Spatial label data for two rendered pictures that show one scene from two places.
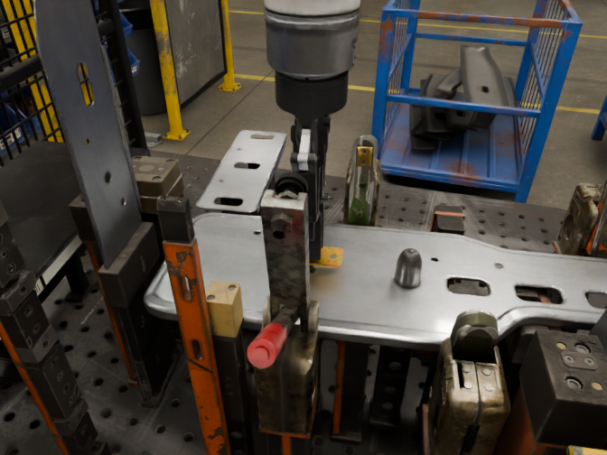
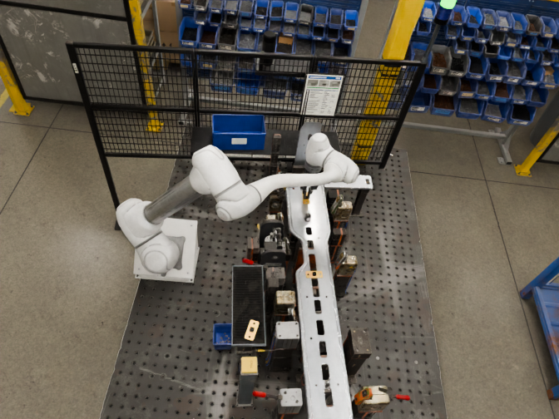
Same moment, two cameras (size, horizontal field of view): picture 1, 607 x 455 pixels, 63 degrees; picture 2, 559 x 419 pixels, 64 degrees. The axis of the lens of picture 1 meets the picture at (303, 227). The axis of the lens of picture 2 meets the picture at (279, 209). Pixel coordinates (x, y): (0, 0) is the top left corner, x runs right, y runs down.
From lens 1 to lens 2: 2.11 m
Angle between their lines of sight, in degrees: 51
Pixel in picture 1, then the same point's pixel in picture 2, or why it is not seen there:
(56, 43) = (305, 130)
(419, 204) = (409, 261)
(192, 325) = not seen: hidden behind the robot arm
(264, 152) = (357, 184)
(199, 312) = not seen: hidden behind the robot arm
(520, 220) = (413, 300)
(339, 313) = (292, 207)
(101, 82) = not seen: hidden behind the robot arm
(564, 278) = (318, 251)
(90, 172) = (300, 149)
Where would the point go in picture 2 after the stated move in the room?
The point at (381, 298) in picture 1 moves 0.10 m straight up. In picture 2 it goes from (299, 214) to (302, 203)
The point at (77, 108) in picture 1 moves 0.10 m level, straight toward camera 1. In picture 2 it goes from (304, 139) to (290, 146)
